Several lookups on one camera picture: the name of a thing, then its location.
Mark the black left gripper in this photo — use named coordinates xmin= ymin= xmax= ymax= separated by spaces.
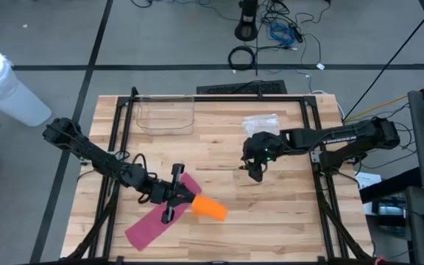
xmin=148 ymin=163 xmax=202 ymax=225

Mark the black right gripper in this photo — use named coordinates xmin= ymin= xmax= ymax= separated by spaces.
xmin=239 ymin=131 xmax=285 ymax=183

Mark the orange elastic bandage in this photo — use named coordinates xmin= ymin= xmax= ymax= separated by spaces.
xmin=191 ymin=194 xmax=229 ymax=222

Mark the clear plastic zip bag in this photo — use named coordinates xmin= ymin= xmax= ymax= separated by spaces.
xmin=241 ymin=116 xmax=278 ymax=138
xmin=244 ymin=113 xmax=281 ymax=135

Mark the pink elastic bandage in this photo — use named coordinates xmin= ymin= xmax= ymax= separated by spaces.
xmin=124 ymin=172 xmax=202 ymax=252

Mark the clear plastic container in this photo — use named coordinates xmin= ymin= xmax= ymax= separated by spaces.
xmin=136 ymin=94 xmax=195 ymax=136

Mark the black perforated computer case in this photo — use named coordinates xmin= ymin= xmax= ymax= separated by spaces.
xmin=196 ymin=79 xmax=289 ymax=96

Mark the white paper sheet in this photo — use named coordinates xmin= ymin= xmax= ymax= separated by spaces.
xmin=355 ymin=172 xmax=382 ymax=191

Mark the black floor stand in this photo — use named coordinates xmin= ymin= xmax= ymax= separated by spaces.
xmin=233 ymin=0 xmax=260 ymax=42

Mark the thin black pole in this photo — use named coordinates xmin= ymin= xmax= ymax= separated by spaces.
xmin=342 ymin=0 xmax=424 ymax=121

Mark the white trash bin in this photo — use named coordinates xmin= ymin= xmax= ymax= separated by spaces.
xmin=0 ymin=42 xmax=53 ymax=128

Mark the black table frame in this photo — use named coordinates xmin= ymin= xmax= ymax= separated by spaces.
xmin=60 ymin=86 xmax=377 ymax=265

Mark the coiled black cable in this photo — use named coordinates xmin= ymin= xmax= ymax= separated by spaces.
xmin=227 ymin=45 xmax=257 ymax=71

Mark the blue cable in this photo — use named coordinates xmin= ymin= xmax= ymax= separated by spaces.
xmin=268 ymin=21 xmax=297 ymax=48

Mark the yellow floor cable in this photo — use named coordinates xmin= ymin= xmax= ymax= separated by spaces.
xmin=343 ymin=93 xmax=410 ymax=123

